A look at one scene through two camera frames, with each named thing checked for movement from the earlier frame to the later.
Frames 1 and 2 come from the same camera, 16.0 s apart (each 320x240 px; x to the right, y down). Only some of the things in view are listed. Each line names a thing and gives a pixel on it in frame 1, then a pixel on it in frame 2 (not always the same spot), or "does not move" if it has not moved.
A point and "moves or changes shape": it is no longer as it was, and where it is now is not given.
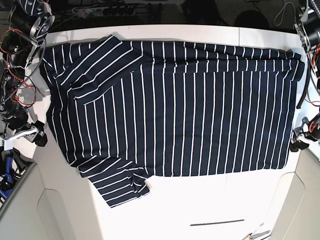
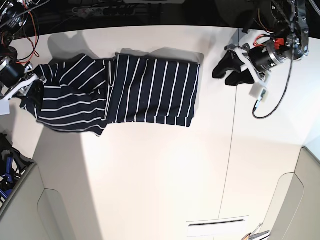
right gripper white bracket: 305,128 to 260,91
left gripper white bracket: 40,141 to 37,96
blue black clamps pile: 12,163 does not move
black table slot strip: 217,223 does not move
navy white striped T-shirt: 121,111 moves or changes shape
